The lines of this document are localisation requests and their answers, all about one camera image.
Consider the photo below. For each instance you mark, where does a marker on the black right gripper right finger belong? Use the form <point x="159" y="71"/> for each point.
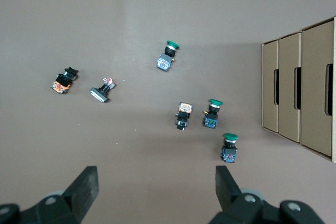
<point x="228" y="192"/>

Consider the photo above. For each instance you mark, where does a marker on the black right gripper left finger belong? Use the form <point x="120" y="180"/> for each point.
<point x="84" y="190"/>

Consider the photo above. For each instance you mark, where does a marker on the green mushroom push button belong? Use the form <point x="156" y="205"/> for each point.
<point x="229" y="150"/>
<point x="212" y="116"/>
<point x="168" y="57"/>

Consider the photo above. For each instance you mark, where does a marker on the black push button orange block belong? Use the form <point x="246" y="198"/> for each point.
<point x="63" y="82"/>

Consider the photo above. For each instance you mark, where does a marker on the brown cardboard box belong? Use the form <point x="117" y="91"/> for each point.
<point x="270" y="87"/>
<point x="288" y="87"/>
<point x="315" y="90"/>

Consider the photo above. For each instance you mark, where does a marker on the brown table cover sheet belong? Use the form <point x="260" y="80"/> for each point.
<point x="131" y="11"/>

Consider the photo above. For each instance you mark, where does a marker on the black selector switch orange block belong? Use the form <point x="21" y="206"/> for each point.
<point x="183" y="115"/>

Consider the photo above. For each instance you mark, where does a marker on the black rectangular switch red base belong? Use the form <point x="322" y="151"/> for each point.
<point x="101" y="93"/>

